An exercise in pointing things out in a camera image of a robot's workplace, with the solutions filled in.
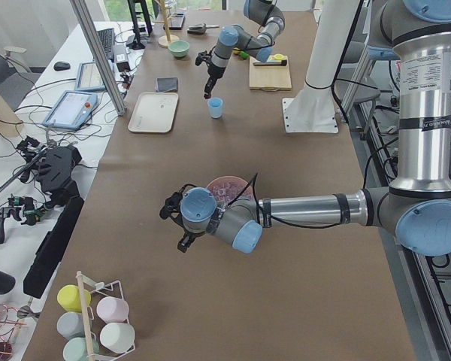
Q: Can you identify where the aluminium frame post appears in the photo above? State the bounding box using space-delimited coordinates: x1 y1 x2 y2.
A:
70 0 126 116

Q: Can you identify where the white cup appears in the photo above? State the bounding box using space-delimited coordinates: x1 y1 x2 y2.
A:
99 323 135 353

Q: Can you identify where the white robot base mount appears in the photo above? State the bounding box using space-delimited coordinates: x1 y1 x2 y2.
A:
283 0 363 134

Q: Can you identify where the grey blue cup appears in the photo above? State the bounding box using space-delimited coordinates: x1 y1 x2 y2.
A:
56 311 84 340

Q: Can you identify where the steel ice scoop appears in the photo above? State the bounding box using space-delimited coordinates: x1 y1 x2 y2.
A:
187 23 220 35

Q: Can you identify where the steel muddler black tip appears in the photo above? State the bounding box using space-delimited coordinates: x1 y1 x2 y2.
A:
253 59 288 67

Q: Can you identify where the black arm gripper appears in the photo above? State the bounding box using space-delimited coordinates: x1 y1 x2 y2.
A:
204 62 226 99

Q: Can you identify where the light blue plastic cup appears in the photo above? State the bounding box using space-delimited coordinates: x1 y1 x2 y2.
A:
207 97 223 119

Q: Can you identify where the wooden stand with round base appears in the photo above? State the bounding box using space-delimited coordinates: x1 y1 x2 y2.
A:
157 0 180 48

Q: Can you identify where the rear teach pendant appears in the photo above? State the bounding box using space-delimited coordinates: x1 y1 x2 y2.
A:
75 62 105 92

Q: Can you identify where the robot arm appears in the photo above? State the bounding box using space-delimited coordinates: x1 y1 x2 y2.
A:
195 0 285 99
159 1 451 256

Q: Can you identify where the pile of ice cubes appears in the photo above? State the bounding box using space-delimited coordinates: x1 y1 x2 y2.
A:
208 178 253 204

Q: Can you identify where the black keyboard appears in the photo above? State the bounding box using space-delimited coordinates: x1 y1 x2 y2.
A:
96 28 115 60

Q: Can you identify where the pink cup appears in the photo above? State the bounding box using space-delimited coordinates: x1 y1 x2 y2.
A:
96 296 129 323

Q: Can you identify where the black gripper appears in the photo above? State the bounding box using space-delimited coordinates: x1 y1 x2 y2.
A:
171 213 205 253

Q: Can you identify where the grey folded cloth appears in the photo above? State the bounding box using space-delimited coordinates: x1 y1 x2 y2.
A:
155 77 178 93

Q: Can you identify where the arm gripper cable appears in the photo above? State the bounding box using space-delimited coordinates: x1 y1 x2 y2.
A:
194 47 216 68

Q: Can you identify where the front teach pendant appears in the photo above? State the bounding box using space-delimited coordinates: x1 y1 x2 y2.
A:
42 90 98 130

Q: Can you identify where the cream rabbit tray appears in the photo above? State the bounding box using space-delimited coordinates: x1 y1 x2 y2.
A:
128 92 179 134

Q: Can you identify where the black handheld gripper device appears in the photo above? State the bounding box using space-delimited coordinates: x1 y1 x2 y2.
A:
16 136 82 208

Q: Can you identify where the yellow cup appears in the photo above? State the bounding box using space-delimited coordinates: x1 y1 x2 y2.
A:
56 284 82 313

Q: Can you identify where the mint green cup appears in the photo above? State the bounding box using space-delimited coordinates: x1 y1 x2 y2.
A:
62 337 88 361

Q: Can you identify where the wooden cutting board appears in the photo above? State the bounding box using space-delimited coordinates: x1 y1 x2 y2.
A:
249 55 292 91

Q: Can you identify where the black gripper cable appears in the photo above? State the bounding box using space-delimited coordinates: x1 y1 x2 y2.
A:
159 172 343 229

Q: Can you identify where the black computer mouse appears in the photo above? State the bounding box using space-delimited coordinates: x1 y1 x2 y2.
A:
53 61 71 71

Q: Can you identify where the black flat box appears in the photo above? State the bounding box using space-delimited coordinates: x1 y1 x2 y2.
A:
168 13 186 30

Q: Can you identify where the mint green bowl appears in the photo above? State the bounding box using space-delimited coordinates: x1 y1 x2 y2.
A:
168 40 190 59

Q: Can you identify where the teach pendant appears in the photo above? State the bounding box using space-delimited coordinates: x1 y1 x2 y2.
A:
75 62 105 92
42 90 98 130

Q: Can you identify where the pink bowl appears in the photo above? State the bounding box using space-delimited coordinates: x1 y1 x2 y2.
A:
205 175 255 204

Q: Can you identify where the white wire cup rack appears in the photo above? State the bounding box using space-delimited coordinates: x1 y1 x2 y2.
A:
76 271 136 360

